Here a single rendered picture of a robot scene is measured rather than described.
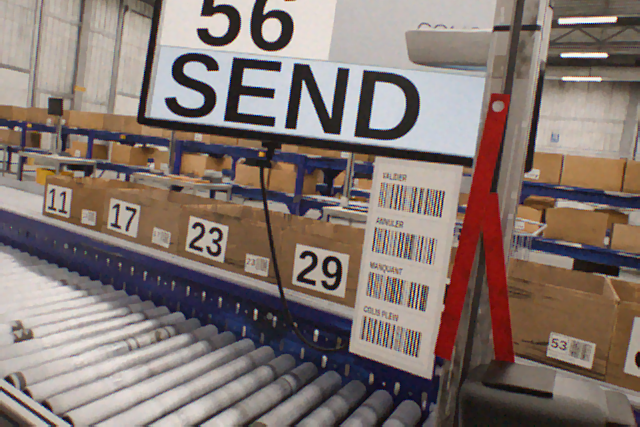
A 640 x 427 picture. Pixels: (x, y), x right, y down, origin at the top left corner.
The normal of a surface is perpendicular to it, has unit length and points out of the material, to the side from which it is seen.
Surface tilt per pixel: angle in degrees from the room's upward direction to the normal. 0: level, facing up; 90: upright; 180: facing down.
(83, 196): 91
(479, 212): 90
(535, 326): 91
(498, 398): 57
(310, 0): 86
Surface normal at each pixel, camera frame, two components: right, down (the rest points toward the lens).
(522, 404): -0.40, -0.57
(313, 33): -0.14, -0.04
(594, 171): -0.46, -0.02
